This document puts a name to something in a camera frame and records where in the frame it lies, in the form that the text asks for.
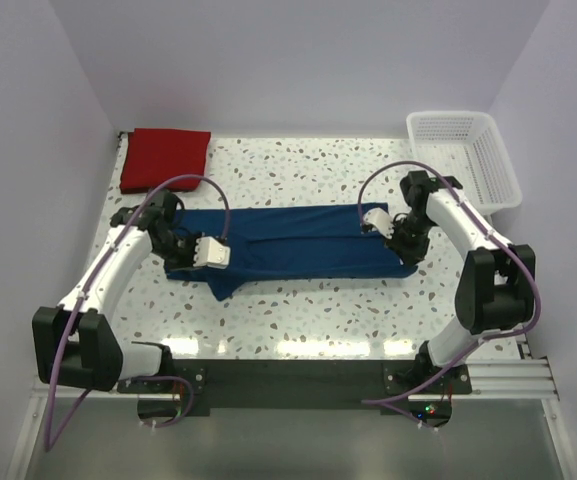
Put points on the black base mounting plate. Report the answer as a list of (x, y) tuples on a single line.
[(198, 387)]

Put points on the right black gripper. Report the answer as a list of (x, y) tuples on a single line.
[(409, 255)]

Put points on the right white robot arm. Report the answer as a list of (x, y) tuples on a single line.
[(495, 295)]

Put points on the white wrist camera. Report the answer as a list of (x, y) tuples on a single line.
[(211, 253), (378, 220)]

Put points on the folded red t shirt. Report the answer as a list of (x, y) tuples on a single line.
[(155, 155)]

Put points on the white plastic basket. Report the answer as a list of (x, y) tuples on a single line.
[(468, 146)]

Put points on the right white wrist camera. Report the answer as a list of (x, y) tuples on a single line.
[(378, 220)]

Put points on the aluminium frame rail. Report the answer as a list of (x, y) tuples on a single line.
[(509, 370)]

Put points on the blue t shirt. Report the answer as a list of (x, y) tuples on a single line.
[(297, 243)]

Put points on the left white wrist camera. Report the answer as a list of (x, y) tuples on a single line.
[(211, 253)]

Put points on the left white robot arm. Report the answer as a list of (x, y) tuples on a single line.
[(75, 344)]

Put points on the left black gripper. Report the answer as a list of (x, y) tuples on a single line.
[(189, 262)]

